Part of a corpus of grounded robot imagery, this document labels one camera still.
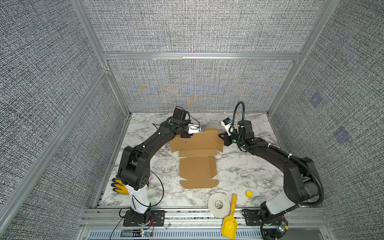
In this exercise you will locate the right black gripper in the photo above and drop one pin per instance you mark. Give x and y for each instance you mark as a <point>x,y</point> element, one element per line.
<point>225,136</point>

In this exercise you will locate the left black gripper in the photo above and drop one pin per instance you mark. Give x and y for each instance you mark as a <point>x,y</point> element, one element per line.
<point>186,135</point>

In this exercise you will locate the brown cardboard box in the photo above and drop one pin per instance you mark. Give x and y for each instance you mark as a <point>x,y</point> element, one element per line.
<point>198,166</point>

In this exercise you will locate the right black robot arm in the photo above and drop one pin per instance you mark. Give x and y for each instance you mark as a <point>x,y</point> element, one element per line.
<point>301,185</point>

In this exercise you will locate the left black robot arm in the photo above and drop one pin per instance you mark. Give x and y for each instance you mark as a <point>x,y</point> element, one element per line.
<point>134,169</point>

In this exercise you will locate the small yellow bottle cap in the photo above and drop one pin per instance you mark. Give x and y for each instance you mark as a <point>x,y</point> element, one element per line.
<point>249,194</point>

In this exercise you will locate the white tape roll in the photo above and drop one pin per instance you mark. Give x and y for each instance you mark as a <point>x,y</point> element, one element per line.
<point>219,205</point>

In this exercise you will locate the yellow work glove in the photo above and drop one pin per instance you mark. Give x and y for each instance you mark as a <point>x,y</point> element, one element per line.
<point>119,187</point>

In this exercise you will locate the yellow plastic toy shovel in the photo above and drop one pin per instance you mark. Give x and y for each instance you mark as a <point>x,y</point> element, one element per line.
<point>230,224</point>

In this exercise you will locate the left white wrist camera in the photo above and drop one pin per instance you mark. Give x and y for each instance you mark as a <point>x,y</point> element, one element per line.
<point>195,129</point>

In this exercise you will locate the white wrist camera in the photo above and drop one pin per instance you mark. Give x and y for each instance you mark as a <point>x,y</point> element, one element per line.
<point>195,129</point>
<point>228,125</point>

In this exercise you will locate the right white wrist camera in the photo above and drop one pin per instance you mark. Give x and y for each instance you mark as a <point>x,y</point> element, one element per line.
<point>228,125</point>

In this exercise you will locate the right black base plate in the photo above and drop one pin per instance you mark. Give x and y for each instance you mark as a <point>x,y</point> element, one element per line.
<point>255,218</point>

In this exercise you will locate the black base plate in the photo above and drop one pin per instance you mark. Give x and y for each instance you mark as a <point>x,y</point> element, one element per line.
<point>255,218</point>
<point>134,219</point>

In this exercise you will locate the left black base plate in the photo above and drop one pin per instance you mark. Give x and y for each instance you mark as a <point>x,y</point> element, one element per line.
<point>134,219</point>

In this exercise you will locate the aluminium front frame rail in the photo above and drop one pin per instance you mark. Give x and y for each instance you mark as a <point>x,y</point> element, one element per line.
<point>193,224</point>

